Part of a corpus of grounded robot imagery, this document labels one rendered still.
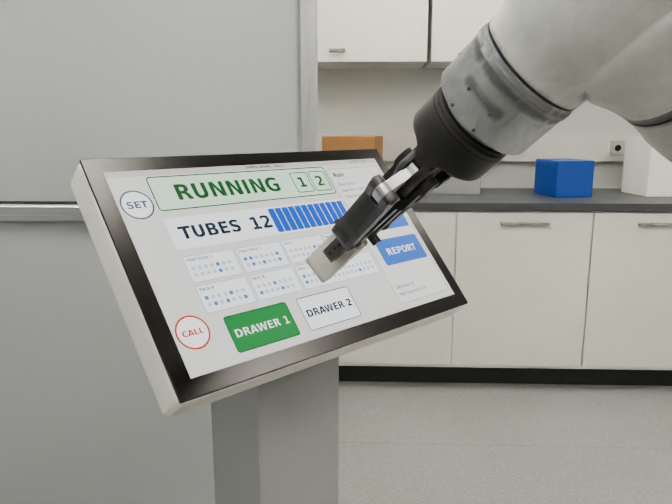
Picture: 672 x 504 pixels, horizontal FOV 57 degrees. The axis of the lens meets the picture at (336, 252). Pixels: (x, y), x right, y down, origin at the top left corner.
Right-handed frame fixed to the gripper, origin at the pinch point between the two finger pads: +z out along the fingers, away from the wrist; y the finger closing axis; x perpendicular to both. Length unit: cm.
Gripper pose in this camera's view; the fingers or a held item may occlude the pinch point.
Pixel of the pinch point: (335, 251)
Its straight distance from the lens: 61.9
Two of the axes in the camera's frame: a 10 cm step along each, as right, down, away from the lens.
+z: -5.5, 5.3, 6.5
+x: 6.0, 7.9, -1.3
